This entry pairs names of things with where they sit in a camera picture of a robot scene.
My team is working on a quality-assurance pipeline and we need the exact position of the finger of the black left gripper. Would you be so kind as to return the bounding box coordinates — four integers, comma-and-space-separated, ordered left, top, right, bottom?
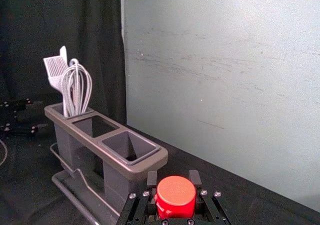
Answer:
0, 97, 35, 111
0, 122, 50, 139

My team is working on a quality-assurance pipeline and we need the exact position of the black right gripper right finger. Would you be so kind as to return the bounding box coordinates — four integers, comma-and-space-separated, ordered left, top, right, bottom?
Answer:
188, 169, 235, 225

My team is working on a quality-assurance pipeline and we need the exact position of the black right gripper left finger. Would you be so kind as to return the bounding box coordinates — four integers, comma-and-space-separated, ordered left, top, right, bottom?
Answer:
117, 171, 158, 225

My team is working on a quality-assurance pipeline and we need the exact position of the glass bottle with red cap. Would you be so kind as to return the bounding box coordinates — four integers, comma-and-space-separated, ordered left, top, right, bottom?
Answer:
153, 176, 197, 219

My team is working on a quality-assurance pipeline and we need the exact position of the black table cloth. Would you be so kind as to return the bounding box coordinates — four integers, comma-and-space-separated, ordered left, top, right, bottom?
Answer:
0, 123, 320, 225

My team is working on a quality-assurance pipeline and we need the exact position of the grey whisk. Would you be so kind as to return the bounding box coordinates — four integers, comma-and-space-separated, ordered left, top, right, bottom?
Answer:
60, 63, 93, 118

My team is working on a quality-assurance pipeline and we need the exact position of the grey silicone brush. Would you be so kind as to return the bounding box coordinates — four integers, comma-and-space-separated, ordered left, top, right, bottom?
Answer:
43, 55, 70, 97

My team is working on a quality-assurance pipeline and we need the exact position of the grey utensil holder rack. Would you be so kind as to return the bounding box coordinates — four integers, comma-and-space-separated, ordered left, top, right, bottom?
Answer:
44, 103, 169, 225

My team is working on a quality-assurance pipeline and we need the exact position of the grey spatula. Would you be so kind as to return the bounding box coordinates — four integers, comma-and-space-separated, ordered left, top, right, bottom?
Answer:
59, 45, 68, 63

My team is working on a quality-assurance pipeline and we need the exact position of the black curtain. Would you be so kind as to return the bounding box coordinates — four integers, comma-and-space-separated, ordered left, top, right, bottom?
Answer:
0, 0, 127, 136

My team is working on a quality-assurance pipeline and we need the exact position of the thin dark left gripper cable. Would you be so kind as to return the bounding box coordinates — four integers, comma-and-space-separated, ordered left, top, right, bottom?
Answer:
0, 137, 8, 166

